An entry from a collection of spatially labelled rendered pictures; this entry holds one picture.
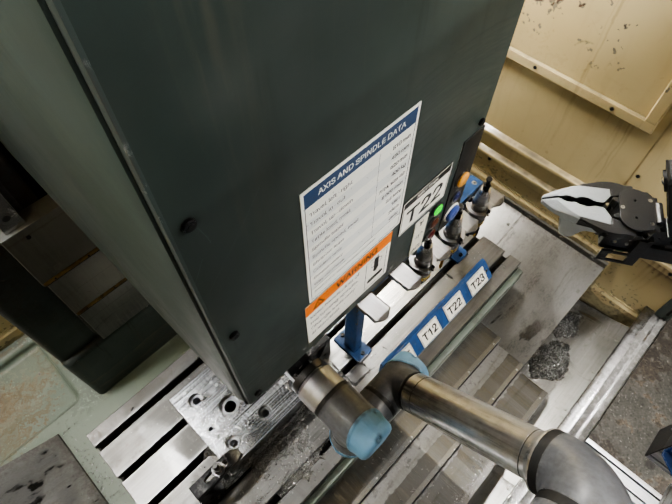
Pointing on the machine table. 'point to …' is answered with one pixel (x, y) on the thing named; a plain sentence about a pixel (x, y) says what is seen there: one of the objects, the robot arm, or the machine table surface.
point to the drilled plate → (285, 399)
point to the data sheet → (356, 203)
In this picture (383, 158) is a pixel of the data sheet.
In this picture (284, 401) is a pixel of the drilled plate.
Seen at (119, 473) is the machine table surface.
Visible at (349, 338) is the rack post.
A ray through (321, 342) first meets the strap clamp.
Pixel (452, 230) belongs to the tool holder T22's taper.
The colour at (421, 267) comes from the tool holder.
